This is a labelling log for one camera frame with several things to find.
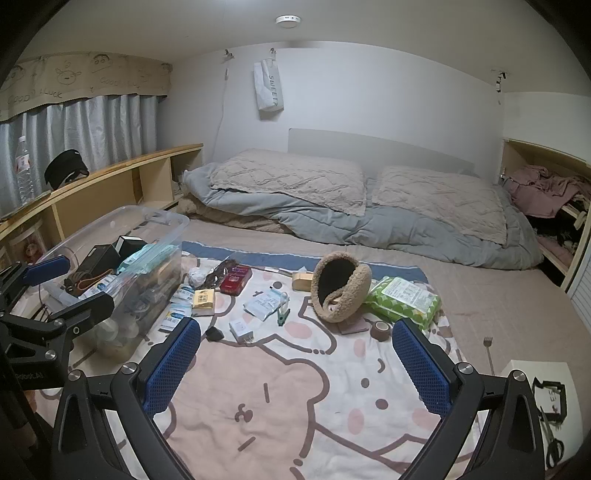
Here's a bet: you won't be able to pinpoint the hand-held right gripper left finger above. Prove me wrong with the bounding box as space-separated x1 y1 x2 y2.
51 316 204 480

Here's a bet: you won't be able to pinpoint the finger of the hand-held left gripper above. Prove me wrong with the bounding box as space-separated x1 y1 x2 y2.
0 292 116 370
0 256 72 305

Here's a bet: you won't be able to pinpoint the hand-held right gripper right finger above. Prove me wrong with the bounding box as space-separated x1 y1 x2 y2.
392 318 548 480

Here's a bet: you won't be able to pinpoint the red box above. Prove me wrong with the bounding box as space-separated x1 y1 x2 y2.
219 266 253 295

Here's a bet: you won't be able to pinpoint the clear plastic storage bin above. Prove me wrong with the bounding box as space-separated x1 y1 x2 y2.
9 205 191 361

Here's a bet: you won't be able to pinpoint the metal back scratcher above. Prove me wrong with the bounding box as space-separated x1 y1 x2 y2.
482 338 497 377

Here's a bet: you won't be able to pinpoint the yellow pack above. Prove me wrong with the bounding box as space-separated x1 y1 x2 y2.
191 289 217 317

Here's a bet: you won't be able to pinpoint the green tissue pack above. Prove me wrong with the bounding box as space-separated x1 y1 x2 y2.
365 276 441 330

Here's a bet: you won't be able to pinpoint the white charger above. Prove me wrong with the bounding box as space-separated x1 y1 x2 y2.
229 319 256 344

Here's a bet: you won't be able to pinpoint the black box with white edge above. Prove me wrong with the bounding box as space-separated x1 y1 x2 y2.
115 235 148 259

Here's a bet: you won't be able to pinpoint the teal packet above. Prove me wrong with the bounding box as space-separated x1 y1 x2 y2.
117 244 181 278

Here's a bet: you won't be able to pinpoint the pink flat box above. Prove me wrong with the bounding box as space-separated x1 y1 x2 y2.
336 318 370 335

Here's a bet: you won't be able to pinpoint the beige bed mattress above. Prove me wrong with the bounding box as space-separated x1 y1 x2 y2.
185 217 585 384

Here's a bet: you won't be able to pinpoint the clear water bottle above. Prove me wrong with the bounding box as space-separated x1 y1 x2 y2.
14 136 37 206

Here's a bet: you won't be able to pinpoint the brown item in clear bag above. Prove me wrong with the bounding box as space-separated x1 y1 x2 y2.
203 258 238 287

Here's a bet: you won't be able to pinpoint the beige plush slipper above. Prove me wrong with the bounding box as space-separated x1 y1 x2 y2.
310 253 372 322

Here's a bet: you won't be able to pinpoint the black cap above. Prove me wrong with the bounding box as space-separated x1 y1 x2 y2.
44 149 90 190

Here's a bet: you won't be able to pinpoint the face mask in clear packet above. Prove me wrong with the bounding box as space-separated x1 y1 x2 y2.
253 285 291 305
243 295 282 321

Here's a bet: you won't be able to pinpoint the cartoon printed blanket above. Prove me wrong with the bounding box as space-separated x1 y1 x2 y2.
37 240 490 480

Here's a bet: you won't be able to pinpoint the small white table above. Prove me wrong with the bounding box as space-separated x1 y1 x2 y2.
489 360 580 472

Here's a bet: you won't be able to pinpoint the wooden shelf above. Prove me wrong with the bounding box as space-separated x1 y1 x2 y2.
0 143 205 278

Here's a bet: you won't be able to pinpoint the grey curtain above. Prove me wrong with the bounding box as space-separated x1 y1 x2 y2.
0 95 160 217

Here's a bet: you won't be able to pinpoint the scissors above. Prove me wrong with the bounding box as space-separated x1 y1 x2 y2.
538 406 565 469

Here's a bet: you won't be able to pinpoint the beige fleece blanket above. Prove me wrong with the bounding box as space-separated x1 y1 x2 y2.
178 196 287 234

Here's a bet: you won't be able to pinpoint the beige quilted pillow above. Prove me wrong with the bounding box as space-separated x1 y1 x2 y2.
372 165 509 245
209 148 368 217

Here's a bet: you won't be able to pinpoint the white louvered door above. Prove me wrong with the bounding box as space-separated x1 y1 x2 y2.
566 258 591 333

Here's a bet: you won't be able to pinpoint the grey duvet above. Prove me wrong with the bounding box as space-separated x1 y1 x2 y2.
178 164 546 271

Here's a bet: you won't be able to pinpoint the dark clothes pile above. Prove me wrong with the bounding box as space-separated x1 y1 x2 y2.
526 194 591 250

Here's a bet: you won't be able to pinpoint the beige printed valance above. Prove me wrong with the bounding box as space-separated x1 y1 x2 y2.
0 53 172 123

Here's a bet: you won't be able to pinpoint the pink clothes pile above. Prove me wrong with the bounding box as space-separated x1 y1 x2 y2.
503 165 591 220

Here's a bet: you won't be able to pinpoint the wooden wardrobe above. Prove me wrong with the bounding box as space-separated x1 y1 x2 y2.
501 92 591 296

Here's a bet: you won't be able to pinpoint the white paper bag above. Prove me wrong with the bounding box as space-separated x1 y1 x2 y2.
253 60 286 121

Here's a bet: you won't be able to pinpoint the brown cord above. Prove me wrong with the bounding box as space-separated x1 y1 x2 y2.
65 272 100 294

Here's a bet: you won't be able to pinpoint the black frame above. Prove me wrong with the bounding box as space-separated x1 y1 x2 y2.
531 378 568 423

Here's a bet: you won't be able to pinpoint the white hanging cable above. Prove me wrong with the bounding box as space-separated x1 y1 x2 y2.
215 69 232 153

